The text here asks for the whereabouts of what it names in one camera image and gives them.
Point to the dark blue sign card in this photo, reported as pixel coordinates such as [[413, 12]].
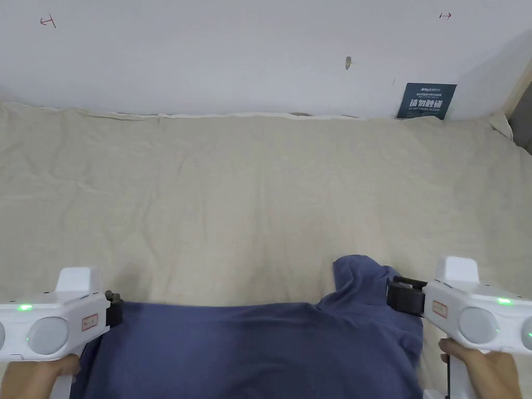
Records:
[[426, 102]]

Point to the bed with beige sheet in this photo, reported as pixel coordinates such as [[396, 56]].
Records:
[[249, 187]]

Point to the dark blue shirt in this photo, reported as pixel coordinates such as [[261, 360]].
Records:
[[249, 353]]

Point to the person's right hand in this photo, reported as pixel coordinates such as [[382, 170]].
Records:
[[490, 376]]

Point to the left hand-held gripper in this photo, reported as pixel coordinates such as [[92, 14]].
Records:
[[62, 316]]

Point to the person's left hand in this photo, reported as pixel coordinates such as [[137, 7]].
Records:
[[29, 380]]

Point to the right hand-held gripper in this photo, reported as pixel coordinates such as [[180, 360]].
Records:
[[465, 307]]

